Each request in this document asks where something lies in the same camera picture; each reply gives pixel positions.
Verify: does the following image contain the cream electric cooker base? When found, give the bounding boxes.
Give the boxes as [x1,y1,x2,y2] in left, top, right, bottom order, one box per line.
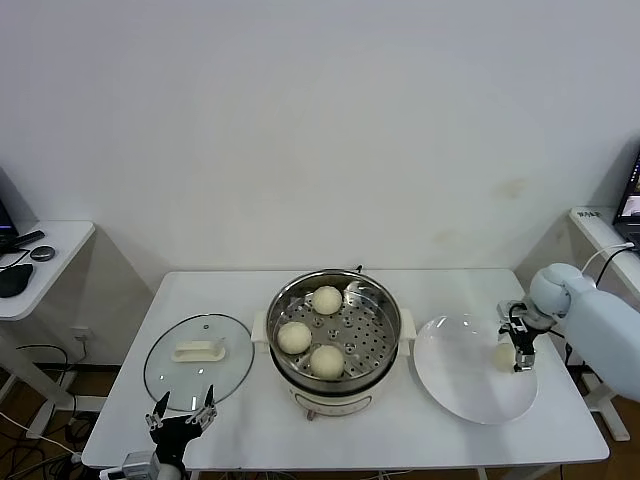
[269,349,401,423]

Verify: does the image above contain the white floor cable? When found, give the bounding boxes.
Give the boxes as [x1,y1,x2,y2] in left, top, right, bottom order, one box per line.
[0,412,84,460]

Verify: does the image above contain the white steamed baozi bun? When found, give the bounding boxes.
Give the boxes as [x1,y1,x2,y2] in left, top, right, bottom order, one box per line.
[492,344,515,372]
[277,321,313,356]
[308,344,346,379]
[312,285,344,316]

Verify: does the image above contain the black computer monitor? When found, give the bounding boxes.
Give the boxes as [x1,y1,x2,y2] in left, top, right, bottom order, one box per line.
[0,197,19,240]

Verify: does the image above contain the white side table with mouse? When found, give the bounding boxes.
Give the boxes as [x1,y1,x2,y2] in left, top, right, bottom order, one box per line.
[0,221,109,441]

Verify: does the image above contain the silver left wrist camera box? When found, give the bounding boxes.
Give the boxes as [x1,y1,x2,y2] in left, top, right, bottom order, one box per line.
[122,451,157,477]

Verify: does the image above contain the white side table with laptop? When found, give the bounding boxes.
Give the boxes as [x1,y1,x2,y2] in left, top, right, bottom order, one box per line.
[567,207,640,444]

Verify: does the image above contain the dark open laptop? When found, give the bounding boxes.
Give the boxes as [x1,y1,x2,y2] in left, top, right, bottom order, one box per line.
[610,142,640,251]

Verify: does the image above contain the perforated steel steamer basket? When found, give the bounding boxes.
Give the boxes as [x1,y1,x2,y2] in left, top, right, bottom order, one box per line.
[251,269,417,384]

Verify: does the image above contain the black remote control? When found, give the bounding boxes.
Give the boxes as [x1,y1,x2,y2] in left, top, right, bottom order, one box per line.
[8,230,47,249]

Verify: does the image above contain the black mouse cable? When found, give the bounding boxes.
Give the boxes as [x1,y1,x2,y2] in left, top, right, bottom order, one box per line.
[0,248,32,271]

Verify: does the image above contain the black looped floor cable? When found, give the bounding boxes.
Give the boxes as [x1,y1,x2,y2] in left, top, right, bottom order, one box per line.
[13,344,71,374]

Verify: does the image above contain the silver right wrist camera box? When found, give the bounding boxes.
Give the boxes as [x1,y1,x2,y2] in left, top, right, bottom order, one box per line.
[496,299,527,324]

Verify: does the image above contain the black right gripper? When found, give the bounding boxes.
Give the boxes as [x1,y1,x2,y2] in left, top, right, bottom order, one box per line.
[496,312,542,375]

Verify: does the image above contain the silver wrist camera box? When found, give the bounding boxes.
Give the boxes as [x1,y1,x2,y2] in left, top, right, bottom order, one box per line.
[496,299,527,324]
[122,451,157,477]

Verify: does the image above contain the white round plate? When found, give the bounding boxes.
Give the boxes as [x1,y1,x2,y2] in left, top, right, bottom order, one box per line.
[413,313,540,425]

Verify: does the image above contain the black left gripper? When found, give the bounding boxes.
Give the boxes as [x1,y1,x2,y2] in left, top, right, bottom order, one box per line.
[144,383,219,467]

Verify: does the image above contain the glass lid with cream handle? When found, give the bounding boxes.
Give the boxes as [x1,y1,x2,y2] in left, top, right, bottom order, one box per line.
[143,313,256,413]

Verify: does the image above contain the black computer mouse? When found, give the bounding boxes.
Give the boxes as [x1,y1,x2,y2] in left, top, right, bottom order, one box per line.
[0,263,35,299]

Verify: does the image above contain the black cable with adapter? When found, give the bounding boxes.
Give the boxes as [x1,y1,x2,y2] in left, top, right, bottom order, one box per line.
[564,247,640,369]

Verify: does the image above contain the floor cable bundle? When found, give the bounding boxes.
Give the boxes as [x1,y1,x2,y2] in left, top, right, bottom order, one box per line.
[0,394,99,480]

